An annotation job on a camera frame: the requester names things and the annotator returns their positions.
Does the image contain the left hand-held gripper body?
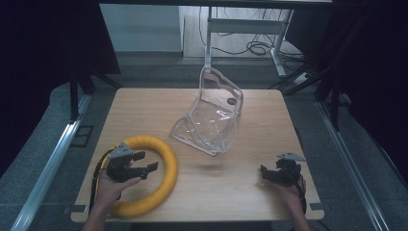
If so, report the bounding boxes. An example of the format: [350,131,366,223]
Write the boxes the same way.
[105,141,149,183]

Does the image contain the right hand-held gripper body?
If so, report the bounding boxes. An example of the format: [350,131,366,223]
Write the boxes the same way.
[270,152,307,188]

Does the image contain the yellow foam ring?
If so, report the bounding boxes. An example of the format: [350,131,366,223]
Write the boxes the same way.
[98,135,179,219]

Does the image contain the clear plastic bag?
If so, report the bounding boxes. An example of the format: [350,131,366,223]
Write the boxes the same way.
[168,65,244,158]

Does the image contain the person's right hand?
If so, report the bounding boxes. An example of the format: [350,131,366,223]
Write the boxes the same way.
[271,177,308,211]

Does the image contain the person's left hand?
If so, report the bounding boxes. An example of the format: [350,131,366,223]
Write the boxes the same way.
[94,172,142,211]

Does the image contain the black metal stand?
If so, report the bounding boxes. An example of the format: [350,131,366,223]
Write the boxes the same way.
[68,68,123,122]

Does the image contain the white power strip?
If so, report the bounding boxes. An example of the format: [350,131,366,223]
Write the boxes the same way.
[293,71,312,86]

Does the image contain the black curtain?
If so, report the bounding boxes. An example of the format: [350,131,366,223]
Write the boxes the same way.
[0,0,122,179]
[285,0,408,187]

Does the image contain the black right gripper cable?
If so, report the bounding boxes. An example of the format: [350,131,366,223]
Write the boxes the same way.
[288,167,308,216]

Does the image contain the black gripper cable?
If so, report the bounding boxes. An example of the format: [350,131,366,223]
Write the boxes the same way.
[288,167,308,216]
[89,147,115,214]

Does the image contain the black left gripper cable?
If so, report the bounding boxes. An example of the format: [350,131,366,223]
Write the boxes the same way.
[89,147,115,214]

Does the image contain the aluminium floor rail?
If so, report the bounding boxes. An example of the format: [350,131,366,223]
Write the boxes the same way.
[9,93,93,231]
[316,100,392,231]

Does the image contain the black floor cables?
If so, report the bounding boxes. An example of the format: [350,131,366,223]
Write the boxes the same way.
[198,7,306,64]

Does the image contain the white metal desk frame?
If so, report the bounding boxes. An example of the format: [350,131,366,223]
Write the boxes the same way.
[204,6,294,78]

